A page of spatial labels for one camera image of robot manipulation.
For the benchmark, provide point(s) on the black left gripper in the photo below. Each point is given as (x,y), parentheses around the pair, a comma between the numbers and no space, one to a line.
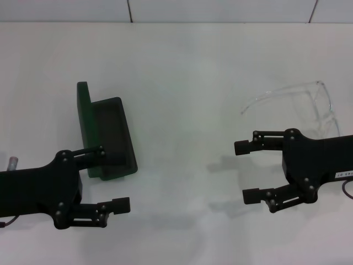
(41,190)

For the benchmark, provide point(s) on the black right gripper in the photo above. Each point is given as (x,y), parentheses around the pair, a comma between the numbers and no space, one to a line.
(309,160)

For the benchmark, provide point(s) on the green glasses case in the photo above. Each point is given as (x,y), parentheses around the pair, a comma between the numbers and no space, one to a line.
(88,129)

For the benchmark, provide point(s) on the clear plastic glasses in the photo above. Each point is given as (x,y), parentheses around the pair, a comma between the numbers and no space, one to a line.
(328,105)

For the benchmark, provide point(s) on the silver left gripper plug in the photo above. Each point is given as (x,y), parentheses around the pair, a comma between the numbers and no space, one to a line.
(12,163)

